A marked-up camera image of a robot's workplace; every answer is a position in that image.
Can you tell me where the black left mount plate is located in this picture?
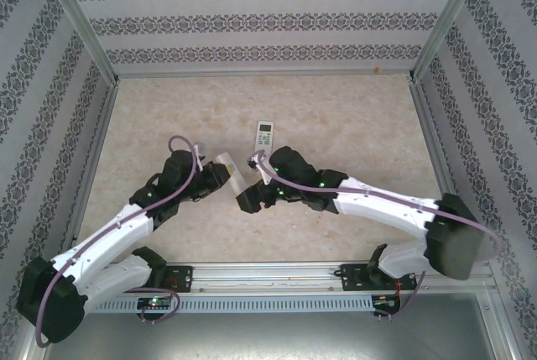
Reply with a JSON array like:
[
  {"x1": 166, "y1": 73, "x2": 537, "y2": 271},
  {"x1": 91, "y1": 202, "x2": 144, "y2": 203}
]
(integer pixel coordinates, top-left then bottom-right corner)
[{"x1": 165, "y1": 265, "x2": 195, "y2": 294}]

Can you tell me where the short purple cable loop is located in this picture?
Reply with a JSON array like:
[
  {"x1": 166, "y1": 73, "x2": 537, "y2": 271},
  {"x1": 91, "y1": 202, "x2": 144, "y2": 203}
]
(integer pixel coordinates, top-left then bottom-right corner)
[{"x1": 141, "y1": 290, "x2": 180, "y2": 324}]

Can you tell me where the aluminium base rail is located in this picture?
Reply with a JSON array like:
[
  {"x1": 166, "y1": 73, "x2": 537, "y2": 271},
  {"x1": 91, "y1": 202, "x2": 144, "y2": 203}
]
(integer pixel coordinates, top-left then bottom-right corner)
[{"x1": 167, "y1": 262, "x2": 492, "y2": 294}]

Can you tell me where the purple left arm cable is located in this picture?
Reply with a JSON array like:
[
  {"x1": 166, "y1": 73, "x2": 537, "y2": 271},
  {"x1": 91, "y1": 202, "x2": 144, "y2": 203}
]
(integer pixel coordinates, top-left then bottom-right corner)
[{"x1": 35, "y1": 135, "x2": 201, "y2": 348}]

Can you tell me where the aluminium side rail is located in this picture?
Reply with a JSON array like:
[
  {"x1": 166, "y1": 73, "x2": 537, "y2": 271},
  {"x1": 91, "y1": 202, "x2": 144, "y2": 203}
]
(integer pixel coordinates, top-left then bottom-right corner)
[
  {"x1": 66, "y1": 78, "x2": 121, "y2": 252},
  {"x1": 407, "y1": 74, "x2": 479, "y2": 260}
]

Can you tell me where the aluminium frame post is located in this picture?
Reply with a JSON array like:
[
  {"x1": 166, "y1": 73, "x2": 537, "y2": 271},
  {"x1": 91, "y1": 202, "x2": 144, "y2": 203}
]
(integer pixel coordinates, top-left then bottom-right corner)
[
  {"x1": 35, "y1": 0, "x2": 121, "y2": 84},
  {"x1": 412, "y1": 0, "x2": 491, "y2": 82}
]

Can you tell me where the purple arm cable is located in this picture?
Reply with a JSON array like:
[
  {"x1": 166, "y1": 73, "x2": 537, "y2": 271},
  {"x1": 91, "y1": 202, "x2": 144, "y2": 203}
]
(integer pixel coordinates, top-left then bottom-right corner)
[
  {"x1": 253, "y1": 149, "x2": 504, "y2": 321},
  {"x1": 35, "y1": 135, "x2": 201, "y2": 348}
]

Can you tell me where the black right mount plate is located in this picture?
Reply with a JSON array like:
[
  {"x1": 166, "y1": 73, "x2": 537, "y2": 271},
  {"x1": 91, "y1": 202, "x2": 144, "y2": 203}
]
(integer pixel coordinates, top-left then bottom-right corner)
[{"x1": 340, "y1": 263, "x2": 417, "y2": 293}]

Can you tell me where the circuit board with green light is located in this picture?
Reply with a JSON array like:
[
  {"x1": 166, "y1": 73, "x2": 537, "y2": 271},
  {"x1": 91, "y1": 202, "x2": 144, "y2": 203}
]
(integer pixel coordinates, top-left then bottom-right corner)
[{"x1": 137, "y1": 297, "x2": 172, "y2": 310}]

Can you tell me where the black mount plate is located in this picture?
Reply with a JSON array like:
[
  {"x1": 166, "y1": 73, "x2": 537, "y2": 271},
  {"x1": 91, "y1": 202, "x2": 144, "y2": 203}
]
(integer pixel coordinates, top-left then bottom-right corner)
[
  {"x1": 340, "y1": 263, "x2": 417, "y2": 293},
  {"x1": 165, "y1": 265, "x2": 195, "y2": 294}
]

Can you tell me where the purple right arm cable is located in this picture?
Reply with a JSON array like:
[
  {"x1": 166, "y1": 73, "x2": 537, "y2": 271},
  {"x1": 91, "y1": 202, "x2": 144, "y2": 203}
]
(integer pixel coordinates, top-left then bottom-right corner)
[{"x1": 253, "y1": 149, "x2": 504, "y2": 321}]

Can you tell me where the grey metal sheet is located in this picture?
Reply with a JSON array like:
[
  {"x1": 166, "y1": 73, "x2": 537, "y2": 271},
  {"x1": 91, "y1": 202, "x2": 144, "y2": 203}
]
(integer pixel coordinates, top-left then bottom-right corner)
[{"x1": 23, "y1": 292, "x2": 519, "y2": 360}]

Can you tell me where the white remote with label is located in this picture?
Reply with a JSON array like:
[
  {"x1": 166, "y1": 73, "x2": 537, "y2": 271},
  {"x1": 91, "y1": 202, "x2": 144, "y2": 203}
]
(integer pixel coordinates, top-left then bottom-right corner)
[{"x1": 216, "y1": 151, "x2": 248, "y2": 194}]

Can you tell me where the white remote with display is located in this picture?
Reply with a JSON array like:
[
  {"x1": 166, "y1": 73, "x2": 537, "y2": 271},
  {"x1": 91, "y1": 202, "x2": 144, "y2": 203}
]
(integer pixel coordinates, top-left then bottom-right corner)
[{"x1": 255, "y1": 121, "x2": 275, "y2": 155}]

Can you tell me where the slotted grey cable duct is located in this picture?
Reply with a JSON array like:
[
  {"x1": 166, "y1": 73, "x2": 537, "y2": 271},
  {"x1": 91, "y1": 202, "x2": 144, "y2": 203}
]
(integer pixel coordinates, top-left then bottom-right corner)
[{"x1": 90, "y1": 294, "x2": 374, "y2": 314}]

